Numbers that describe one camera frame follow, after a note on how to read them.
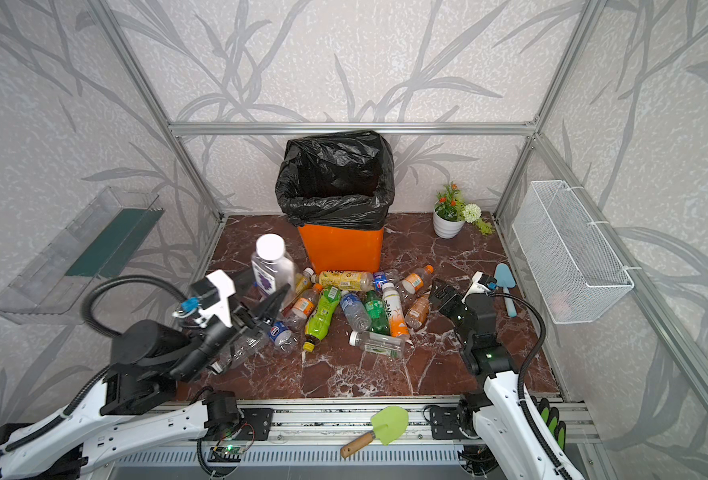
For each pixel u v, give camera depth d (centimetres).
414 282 94
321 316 87
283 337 86
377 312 91
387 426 74
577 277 61
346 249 94
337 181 99
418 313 87
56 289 63
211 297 39
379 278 97
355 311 93
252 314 45
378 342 87
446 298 71
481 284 69
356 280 91
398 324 86
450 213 108
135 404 41
